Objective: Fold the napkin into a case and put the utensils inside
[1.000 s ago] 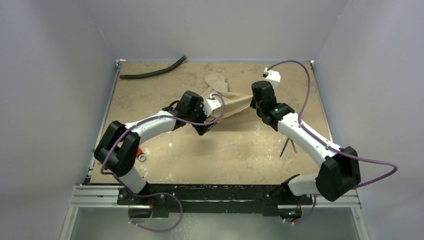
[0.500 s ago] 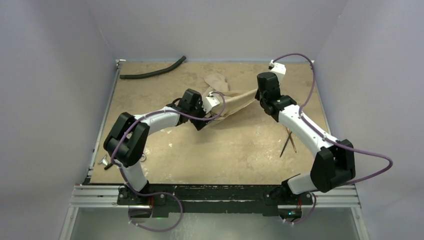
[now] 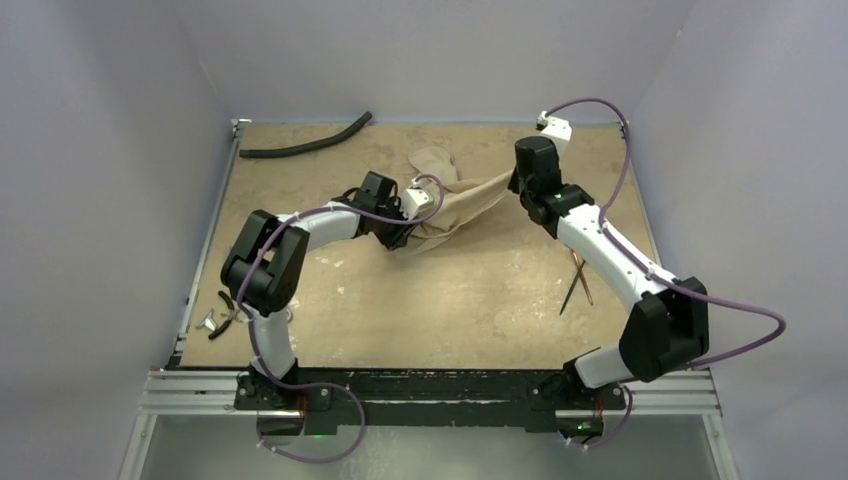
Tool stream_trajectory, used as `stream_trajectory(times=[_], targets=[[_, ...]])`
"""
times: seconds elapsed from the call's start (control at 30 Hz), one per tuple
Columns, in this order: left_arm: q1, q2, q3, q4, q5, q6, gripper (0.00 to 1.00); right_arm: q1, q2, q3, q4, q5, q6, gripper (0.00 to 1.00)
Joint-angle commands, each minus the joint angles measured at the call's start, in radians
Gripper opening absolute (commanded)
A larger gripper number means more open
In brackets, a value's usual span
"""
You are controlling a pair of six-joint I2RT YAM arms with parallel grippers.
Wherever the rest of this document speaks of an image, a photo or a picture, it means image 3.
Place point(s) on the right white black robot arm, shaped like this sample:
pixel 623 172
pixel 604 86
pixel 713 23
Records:
pixel 665 329

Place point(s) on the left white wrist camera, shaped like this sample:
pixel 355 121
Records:
pixel 415 201

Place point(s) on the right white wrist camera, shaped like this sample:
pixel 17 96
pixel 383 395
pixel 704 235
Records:
pixel 558 130

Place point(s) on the aluminium frame rail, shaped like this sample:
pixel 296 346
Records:
pixel 210 392

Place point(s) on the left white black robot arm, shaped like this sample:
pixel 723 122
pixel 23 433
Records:
pixel 263 268

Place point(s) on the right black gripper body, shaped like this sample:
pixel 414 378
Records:
pixel 520 180

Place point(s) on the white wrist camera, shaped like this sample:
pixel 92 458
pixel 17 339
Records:
pixel 558 130
pixel 415 201

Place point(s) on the beige cloth napkin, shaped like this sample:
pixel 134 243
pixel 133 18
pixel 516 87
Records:
pixel 465 199

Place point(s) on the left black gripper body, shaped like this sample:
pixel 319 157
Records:
pixel 389 232

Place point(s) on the black foam tube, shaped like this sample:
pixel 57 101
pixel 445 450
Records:
pixel 309 147

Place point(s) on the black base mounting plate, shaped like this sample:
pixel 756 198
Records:
pixel 323 398

